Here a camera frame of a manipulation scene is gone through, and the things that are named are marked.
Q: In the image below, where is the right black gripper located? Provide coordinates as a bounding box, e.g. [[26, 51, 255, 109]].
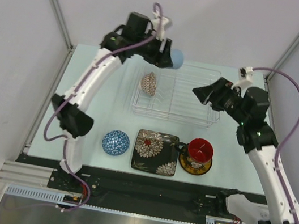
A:
[[189, 72, 254, 125]]

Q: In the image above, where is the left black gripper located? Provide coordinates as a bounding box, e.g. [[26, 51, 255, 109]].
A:
[[131, 28, 177, 70]]

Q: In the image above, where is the light blue cup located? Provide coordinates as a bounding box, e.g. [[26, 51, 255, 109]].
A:
[[170, 49, 184, 70]]

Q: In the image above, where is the beige patterned bowl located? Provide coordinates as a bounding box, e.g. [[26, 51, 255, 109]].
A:
[[139, 72, 157, 97]]

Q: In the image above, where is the clear wire dish rack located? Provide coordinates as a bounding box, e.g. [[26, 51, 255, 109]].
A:
[[130, 65, 222, 128]]

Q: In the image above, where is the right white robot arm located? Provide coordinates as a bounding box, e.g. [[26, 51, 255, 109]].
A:
[[192, 78, 299, 224]]

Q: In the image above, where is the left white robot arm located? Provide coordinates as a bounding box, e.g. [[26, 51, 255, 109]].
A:
[[51, 12, 173, 191]]

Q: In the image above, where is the red black mug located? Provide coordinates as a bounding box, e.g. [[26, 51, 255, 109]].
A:
[[174, 138, 214, 167]]

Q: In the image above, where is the yellow black saucer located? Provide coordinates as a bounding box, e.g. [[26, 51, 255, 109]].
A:
[[178, 154, 213, 176]]

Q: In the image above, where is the black floral square plate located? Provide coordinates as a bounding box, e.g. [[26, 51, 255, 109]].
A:
[[131, 129, 180, 177]]

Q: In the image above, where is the blue patterned bowl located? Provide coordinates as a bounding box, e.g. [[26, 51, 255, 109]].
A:
[[102, 130, 130, 156]]

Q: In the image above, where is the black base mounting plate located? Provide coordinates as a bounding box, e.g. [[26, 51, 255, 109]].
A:
[[8, 153, 288, 224]]

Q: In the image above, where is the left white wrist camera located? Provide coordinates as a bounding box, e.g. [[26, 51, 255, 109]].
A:
[[151, 10, 173, 40]]

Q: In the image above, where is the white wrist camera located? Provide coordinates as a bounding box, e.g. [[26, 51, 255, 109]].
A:
[[233, 67, 254, 90], [151, 10, 173, 40]]

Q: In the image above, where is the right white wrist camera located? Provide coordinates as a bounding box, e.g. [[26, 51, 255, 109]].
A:
[[233, 67, 254, 90]]

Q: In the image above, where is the white slotted cable duct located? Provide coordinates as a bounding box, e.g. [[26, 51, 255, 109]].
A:
[[5, 184, 214, 224]]

